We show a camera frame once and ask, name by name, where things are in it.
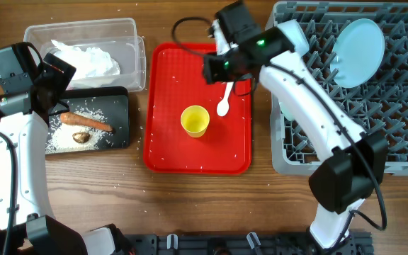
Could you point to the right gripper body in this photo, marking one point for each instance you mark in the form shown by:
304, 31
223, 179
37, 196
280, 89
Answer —
219, 68

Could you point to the yellow plastic cup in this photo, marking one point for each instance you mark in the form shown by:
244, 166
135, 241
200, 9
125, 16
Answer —
195, 120

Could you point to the white plastic spoon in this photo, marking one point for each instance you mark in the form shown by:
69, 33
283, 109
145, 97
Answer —
223, 106

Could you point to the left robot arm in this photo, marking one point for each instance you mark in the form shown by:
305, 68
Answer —
30, 88

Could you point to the black plastic tray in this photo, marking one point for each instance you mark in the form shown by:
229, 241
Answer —
107, 105

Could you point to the white rice pile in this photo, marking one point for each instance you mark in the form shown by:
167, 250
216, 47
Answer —
60, 137

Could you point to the light blue bowl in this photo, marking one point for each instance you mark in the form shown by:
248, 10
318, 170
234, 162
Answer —
286, 113

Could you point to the red serving tray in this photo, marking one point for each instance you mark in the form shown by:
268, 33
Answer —
176, 82

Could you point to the clear plastic bin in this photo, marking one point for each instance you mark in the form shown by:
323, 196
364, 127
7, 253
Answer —
117, 36

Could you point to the brown food scrap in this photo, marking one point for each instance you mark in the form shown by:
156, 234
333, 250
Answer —
81, 137

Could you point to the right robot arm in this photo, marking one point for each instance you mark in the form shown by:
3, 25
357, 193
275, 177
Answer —
352, 160

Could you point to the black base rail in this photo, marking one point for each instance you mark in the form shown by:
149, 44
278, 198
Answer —
251, 243

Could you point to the white napkin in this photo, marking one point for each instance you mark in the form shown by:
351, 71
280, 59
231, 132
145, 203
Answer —
89, 63

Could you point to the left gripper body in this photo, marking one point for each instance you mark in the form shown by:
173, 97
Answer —
55, 81

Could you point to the orange carrot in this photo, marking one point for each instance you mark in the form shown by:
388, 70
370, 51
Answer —
74, 119

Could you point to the grey dishwasher rack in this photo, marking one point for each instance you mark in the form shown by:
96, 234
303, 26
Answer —
380, 104

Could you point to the light blue plate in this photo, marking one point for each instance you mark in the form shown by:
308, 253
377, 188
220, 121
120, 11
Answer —
359, 51

